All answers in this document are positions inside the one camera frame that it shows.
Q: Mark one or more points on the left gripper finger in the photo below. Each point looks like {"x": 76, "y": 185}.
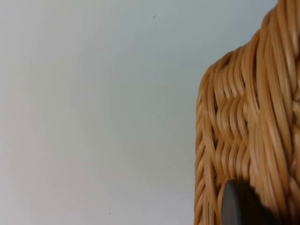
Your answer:
{"x": 241, "y": 206}

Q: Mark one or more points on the pale brown wicker basket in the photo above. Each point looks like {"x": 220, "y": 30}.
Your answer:
{"x": 253, "y": 122}

